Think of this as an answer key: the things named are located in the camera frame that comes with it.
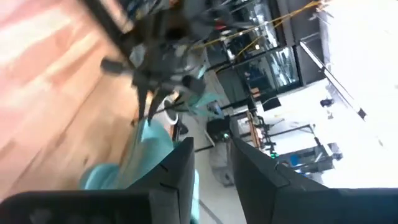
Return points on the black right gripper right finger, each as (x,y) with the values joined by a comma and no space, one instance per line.
(255,186)

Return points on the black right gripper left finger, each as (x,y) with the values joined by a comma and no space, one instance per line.
(174,186)

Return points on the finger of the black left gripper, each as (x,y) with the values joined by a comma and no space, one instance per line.
(142,99)
(158,101)

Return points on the teal rubber slide sandal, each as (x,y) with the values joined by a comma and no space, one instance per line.
(149,149)

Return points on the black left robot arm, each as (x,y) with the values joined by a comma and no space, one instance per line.
(174,59)

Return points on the black computer with blue light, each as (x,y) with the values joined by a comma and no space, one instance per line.
(217,129)

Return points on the black glass-front cabinet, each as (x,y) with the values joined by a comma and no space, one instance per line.
(280,68)

